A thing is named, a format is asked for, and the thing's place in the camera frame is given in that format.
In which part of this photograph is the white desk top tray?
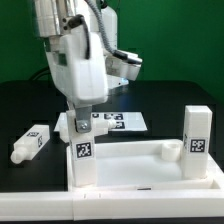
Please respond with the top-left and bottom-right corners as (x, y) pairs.
(67, 139), (224, 191)

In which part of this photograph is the white L-shaped fence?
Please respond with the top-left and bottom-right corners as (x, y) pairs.
(0, 189), (224, 221)

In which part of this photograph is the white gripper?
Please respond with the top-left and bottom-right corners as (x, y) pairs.
(46, 32), (108, 133)

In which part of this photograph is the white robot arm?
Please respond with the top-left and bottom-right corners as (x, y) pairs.
(31, 0), (108, 133)

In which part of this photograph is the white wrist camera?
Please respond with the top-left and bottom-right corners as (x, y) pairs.
(105, 51), (143, 81)

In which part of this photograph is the black cable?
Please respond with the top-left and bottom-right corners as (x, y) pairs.
(29, 66), (51, 82)

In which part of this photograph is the white marker sheet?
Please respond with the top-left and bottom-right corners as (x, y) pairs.
(54, 112), (148, 132)

